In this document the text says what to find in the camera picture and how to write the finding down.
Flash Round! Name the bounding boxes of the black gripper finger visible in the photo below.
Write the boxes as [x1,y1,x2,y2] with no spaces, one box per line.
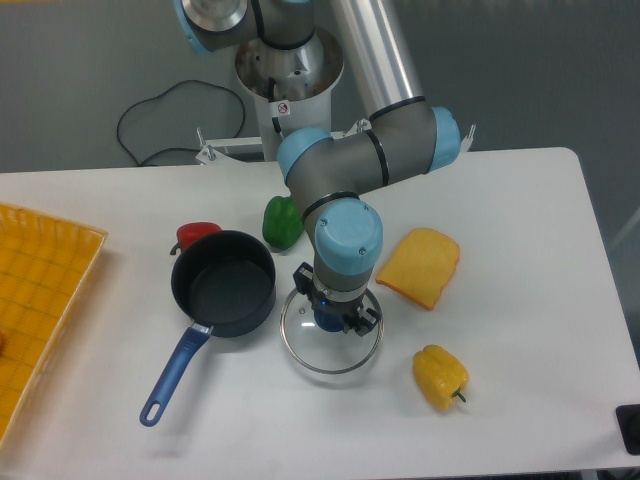
[343,307,380,337]

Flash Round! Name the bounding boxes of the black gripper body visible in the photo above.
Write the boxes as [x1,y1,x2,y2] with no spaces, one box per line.
[293,262,367,325]

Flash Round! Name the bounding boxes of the glass lid blue knob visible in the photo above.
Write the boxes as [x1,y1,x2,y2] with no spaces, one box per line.
[280,290,384,375]

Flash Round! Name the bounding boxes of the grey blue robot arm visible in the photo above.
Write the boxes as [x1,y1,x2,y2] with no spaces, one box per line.
[174,1,461,336]

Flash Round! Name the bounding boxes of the toast bread slice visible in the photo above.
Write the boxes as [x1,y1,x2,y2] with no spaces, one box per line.
[376,228,461,311]

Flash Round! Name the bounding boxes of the yellow bell pepper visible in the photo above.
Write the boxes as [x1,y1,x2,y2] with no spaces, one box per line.
[412,344,469,412]

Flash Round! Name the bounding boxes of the green bell pepper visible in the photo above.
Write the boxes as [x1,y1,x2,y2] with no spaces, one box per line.
[262,196,304,250]

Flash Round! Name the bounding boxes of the red bell pepper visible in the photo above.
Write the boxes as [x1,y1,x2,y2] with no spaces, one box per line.
[170,222,222,256]

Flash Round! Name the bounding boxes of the black device at table edge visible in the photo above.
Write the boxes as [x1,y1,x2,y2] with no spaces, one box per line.
[615,404,640,456]

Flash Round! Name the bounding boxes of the yellow plastic basket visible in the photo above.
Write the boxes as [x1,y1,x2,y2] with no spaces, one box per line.
[1,203,108,442]

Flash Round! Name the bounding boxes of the dark saucepan blue handle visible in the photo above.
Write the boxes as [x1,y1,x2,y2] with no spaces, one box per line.
[139,230,276,427]

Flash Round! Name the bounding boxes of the white metal frame bracket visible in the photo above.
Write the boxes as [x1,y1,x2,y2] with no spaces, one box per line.
[195,127,265,165]

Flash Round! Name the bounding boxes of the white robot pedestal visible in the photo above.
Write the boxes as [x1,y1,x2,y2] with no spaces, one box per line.
[235,27,344,161]

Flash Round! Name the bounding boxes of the black cable on floor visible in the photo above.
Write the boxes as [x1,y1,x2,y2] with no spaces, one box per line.
[116,79,247,168]

